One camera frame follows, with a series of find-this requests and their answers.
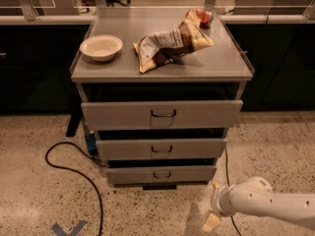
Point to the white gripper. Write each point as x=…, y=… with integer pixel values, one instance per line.
x=217, y=199

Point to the grey bottom drawer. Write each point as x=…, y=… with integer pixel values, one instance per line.
x=168, y=174

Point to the grey drawer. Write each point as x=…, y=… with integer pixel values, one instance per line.
x=168, y=174
x=145, y=115
x=160, y=149

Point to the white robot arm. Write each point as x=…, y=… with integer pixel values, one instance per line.
x=255, y=196

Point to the grey middle drawer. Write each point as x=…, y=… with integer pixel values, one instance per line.
x=160, y=149

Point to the grey metal drawer cabinet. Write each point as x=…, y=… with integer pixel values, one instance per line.
x=214, y=73

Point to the grey top drawer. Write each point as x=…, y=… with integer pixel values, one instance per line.
x=145, y=115

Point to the blue power box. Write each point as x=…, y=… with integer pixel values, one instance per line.
x=91, y=144

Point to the crumpled chip bag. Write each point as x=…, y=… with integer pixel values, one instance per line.
x=165, y=47

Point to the red snack packet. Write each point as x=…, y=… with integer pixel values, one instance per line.
x=205, y=18

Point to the white bowl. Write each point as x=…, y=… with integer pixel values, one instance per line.
x=101, y=48

